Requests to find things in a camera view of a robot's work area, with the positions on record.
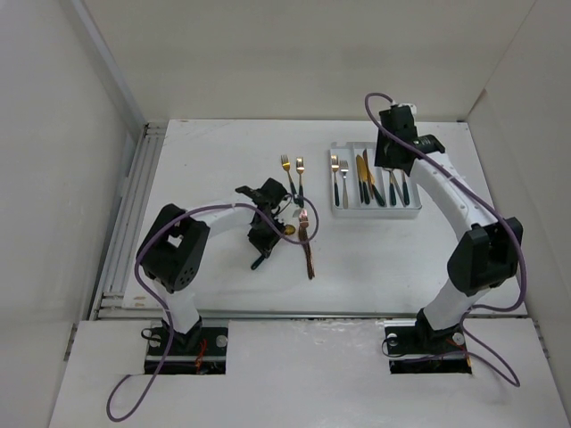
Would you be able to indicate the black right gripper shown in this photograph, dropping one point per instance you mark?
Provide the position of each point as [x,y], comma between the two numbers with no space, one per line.
[383,161]

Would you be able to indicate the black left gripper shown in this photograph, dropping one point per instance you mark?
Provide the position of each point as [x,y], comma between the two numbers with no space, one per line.
[264,245]

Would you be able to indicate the gold spoon green handle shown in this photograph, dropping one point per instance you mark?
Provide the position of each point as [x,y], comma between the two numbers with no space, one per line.
[264,238]
[405,190]
[392,189]

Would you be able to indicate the rose gold fork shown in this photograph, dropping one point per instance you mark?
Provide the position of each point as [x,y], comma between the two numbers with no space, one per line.
[303,227]
[309,261]

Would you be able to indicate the silver slotted spoon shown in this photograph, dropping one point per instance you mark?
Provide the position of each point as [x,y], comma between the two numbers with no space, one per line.
[398,191]

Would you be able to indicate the gold fork green handle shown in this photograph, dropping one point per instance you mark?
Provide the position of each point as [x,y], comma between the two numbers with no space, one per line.
[335,167]
[286,166]
[299,166]

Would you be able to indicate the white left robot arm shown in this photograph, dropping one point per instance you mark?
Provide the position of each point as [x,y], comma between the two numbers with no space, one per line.
[172,251]

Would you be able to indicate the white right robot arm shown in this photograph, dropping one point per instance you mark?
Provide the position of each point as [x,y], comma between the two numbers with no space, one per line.
[486,252]

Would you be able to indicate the white three-compartment cutlery tray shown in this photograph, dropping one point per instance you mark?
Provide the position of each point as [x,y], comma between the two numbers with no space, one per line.
[357,209]

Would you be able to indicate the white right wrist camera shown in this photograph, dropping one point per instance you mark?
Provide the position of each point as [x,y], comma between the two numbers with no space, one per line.
[411,106]

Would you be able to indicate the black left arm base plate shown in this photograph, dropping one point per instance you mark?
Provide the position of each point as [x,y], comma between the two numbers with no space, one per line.
[202,351]

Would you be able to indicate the aluminium rail frame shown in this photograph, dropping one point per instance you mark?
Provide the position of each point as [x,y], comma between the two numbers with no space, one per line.
[119,252]

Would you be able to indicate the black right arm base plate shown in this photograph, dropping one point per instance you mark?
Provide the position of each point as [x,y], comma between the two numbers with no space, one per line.
[411,350]

